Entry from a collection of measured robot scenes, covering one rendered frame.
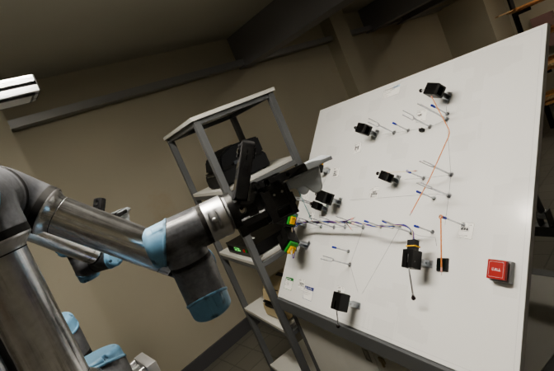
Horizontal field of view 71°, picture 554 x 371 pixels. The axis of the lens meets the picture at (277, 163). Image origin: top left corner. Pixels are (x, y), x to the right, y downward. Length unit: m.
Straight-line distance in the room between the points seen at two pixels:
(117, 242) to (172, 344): 2.78
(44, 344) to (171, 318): 2.79
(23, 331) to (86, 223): 0.20
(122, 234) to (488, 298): 0.94
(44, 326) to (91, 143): 2.68
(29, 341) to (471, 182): 1.17
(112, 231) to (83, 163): 2.50
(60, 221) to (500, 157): 1.15
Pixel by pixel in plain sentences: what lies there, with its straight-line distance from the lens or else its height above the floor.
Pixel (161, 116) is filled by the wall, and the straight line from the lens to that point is 3.58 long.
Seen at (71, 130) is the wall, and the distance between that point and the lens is 3.35.
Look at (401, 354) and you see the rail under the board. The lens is 1.41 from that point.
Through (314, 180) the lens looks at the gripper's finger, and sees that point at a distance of 0.71.
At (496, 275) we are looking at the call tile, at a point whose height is 1.09.
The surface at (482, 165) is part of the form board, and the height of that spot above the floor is 1.31.
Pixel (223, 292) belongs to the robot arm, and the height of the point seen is 1.44.
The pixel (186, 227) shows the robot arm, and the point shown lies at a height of 1.57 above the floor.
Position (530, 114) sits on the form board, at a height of 1.42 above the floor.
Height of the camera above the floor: 1.68
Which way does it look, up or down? 6 degrees down
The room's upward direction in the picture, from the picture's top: 23 degrees counter-clockwise
